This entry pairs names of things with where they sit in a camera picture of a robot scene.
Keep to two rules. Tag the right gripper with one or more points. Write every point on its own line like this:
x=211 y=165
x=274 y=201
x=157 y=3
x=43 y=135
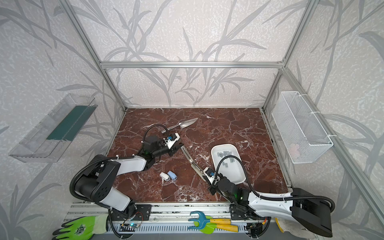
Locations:
x=212 y=183

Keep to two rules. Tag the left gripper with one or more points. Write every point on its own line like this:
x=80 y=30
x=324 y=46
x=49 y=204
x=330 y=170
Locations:
x=173 y=147

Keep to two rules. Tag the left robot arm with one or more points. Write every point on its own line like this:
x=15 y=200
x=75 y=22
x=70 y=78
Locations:
x=95 y=182

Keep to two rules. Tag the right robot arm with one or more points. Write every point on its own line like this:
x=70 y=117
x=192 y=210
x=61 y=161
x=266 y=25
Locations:
x=310 y=211

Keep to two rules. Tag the white mini stapler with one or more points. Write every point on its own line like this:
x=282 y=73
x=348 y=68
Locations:
x=165 y=176

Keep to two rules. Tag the white oval tray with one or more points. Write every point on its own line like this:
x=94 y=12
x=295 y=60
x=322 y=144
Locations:
x=234 y=175

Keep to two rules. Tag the silver metal trowel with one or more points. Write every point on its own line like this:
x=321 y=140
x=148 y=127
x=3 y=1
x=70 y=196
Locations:
x=183 y=124

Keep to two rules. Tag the teal garden hand rake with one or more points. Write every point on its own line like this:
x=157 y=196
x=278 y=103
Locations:
x=202 y=220

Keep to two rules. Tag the green garden hand shovel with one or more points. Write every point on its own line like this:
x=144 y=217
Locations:
x=210 y=228

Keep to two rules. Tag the white cloth glove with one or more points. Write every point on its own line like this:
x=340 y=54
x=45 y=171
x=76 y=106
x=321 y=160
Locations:
x=294 y=228

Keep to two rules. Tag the pink object in basket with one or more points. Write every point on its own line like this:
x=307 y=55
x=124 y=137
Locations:
x=294 y=151

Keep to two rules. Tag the green circuit board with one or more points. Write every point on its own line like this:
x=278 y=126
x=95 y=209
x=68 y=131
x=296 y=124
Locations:
x=130 y=226

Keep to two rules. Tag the green work glove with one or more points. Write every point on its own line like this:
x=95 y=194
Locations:
x=83 y=228

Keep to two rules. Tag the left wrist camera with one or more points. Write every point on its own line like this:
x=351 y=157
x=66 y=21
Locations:
x=171 y=140

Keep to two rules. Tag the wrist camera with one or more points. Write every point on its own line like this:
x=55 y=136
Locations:
x=210 y=174
x=171 y=140

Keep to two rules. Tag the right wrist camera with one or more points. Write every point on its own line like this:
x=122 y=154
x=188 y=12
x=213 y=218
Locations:
x=210 y=174

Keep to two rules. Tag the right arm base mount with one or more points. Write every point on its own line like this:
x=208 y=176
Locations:
x=239 y=212

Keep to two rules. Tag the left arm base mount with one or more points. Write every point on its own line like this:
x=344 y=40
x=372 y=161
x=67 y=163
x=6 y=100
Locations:
x=140 y=212

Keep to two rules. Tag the white wire mesh basket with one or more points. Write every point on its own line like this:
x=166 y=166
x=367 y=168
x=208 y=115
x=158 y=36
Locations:
x=299 y=124

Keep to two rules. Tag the clear plastic wall shelf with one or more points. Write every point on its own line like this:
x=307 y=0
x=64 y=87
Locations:
x=47 y=142

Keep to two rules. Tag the aluminium frame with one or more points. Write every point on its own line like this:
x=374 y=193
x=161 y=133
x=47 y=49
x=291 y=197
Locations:
x=361 y=181

